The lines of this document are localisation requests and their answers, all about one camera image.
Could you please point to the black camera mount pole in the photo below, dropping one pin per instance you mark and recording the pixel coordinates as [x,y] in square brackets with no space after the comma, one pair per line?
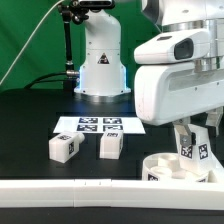
[71,12]

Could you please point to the white paper marker sheet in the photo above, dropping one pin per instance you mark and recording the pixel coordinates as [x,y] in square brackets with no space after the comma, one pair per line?
[129,125]

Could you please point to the white L-shaped fence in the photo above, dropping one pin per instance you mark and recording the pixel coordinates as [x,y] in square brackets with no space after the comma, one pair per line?
[176,194]

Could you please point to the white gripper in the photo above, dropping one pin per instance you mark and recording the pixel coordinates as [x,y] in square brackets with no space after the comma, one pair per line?
[169,87]

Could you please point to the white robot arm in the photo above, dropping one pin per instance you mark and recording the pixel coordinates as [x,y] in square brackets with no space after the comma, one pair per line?
[102,74]

